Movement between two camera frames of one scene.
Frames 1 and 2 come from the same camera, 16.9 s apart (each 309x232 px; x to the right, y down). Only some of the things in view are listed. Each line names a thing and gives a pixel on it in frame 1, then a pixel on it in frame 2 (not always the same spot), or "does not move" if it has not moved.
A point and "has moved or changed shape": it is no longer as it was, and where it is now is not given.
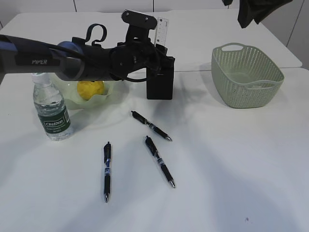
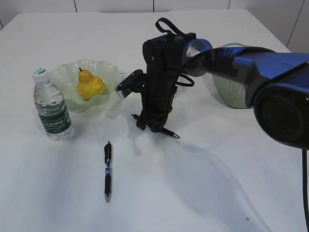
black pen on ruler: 107,156 does not move
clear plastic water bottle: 51,108 does not move
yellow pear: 87,89 does not move
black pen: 150,124 has moved or changed shape
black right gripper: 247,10 → 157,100
